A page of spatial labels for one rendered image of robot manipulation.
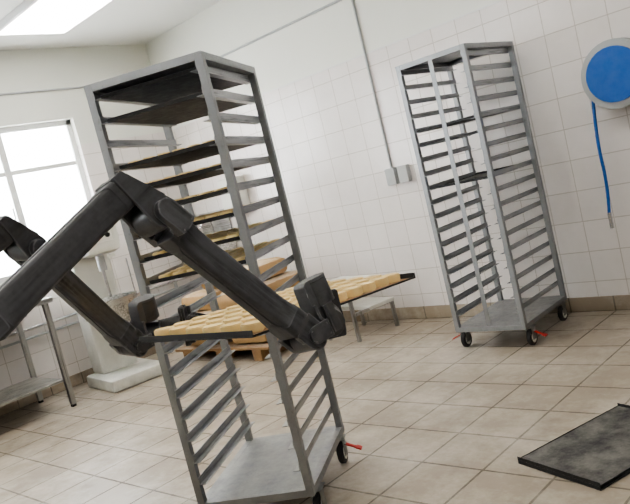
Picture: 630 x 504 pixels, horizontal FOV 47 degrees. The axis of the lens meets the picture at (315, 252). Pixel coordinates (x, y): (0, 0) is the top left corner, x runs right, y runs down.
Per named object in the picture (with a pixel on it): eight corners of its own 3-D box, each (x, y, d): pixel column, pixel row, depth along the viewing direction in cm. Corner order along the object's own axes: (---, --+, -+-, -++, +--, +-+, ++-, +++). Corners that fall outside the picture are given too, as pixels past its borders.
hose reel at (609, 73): (687, 216, 420) (650, 28, 409) (679, 221, 410) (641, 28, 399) (616, 224, 449) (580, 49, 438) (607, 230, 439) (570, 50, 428)
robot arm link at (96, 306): (-2, 252, 158) (27, 252, 152) (13, 232, 161) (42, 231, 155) (119, 358, 185) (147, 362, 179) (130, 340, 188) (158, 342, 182)
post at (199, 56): (314, 496, 272) (200, 50, 255) (307, 497, 273) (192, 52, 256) (316, 492, 275) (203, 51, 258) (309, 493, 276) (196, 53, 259)
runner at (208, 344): (176, 375, 277) (174, 368, 277) (169, 376, 278) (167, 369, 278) (231, 332, 339) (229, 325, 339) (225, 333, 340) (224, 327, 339)
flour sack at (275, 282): (253, 308, 558) (248, 290, 556) (216, 312, 585) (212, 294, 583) (310, 284, 613) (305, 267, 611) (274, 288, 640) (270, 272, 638)
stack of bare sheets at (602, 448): (618, 409, 312) (617, 402, 312) (706, 427, 277) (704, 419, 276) (518, 463, 285) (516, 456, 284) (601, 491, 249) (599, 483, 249)
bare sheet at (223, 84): (197, 70, 260) (196, 66, 260) (100, 99, 270) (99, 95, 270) (248, 82, 318) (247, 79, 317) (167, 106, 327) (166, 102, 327)
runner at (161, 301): (158, 308, 275) (156, 300, 274) (151, 309, 275) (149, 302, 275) (216, 276, 336) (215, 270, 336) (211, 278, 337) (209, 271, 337)
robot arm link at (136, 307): (116, 352, 184) (139, 355, 179) (103, 311, 181) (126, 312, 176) (149, 332, 193) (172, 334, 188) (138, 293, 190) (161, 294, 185)
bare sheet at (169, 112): (203, 95, 261) (202, 91, 261) (107, 123, 271) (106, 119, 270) (253, 102, 318) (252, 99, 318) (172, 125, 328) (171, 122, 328)
